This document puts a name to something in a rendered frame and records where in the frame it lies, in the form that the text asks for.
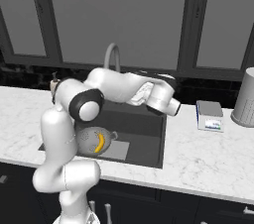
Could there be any wide grey upper cabinet door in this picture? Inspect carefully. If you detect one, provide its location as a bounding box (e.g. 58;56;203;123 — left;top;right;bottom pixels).
27;0;212;74

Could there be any white kitchen scale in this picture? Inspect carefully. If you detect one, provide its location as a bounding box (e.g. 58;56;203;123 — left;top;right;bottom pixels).
194;99;225;134

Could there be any grey perforated cylinder holder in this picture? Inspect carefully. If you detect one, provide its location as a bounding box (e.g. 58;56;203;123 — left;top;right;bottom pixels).
229;66;254;129

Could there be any dark grey sink basin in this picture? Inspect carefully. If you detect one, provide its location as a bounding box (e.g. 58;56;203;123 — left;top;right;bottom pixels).
38;98;168;169

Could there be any dark under-sink cabinet door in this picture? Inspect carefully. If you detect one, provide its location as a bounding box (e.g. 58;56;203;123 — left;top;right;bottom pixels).
86;189;196;224

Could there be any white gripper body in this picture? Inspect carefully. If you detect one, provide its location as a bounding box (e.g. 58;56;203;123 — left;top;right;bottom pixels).
126;81;156;107

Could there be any grey curved sink faucet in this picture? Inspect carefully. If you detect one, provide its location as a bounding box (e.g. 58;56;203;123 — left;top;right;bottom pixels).
103;42;122;73

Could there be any brown soap dispenser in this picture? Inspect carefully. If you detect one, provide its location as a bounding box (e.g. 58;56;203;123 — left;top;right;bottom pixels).
49;71;61;104

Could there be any yellow banana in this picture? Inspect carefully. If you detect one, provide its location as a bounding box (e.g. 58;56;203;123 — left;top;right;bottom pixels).
93;132;106;154

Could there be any grey cabinet door handle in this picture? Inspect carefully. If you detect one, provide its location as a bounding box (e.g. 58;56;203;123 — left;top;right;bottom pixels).
104;202;113;224
88;199;97;216

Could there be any narrow grey upper cabinet door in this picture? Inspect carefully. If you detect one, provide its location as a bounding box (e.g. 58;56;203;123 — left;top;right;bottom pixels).
0;0;48;67

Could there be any dark lower cabinet drawer front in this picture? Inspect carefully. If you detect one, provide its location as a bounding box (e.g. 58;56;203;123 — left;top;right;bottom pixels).
193;195;254;224
0;162;44;224

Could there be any dark false drawer panel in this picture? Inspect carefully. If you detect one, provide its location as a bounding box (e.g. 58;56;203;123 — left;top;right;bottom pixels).
95;178;162;203

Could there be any grey metal colander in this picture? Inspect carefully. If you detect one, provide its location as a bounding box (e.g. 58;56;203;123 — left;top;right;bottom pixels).
74;126;119;157

